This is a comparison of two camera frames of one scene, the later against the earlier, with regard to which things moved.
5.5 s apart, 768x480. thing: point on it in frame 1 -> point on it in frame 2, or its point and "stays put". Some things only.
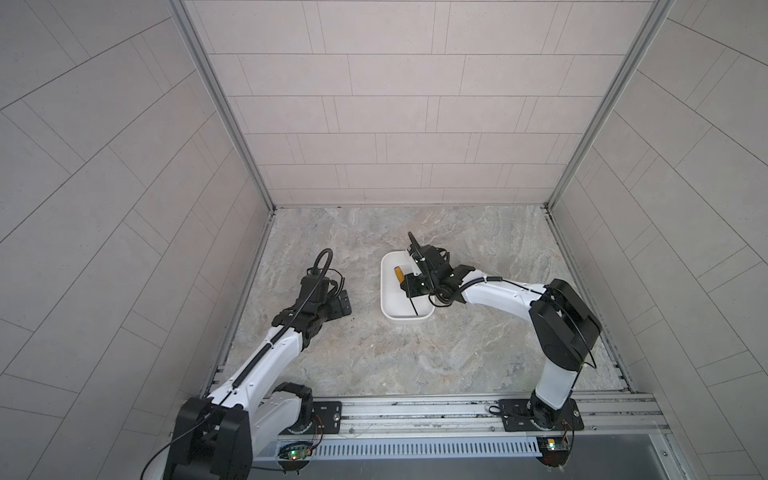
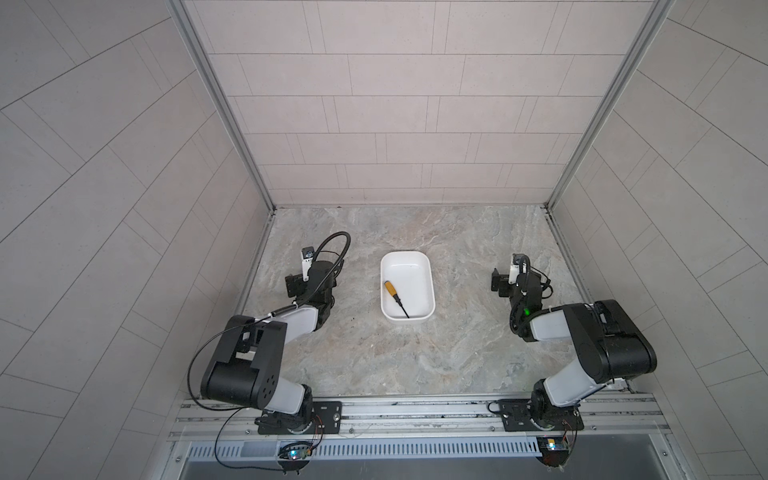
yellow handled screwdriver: [400, 277] -> [393, 293]
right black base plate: [516, 417] stays put
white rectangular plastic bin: [394, 301] stays put
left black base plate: [325, 419] stays put
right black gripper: [409, 286] -> [496, 277]
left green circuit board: [296, 451] stays put
